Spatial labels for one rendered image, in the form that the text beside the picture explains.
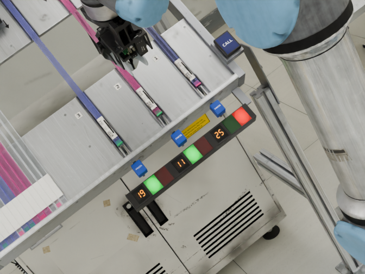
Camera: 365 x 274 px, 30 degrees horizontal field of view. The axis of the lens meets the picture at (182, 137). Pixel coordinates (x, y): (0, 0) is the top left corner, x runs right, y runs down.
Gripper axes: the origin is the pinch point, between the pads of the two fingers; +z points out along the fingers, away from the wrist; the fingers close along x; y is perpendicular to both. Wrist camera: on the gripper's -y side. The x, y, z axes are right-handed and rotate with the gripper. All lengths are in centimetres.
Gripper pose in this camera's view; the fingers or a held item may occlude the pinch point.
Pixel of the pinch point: (130, 63)
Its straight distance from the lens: 141.9
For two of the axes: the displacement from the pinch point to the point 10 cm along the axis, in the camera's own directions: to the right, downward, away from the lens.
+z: 2.0, 4.8, 8.5
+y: 5.9, 6.4, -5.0
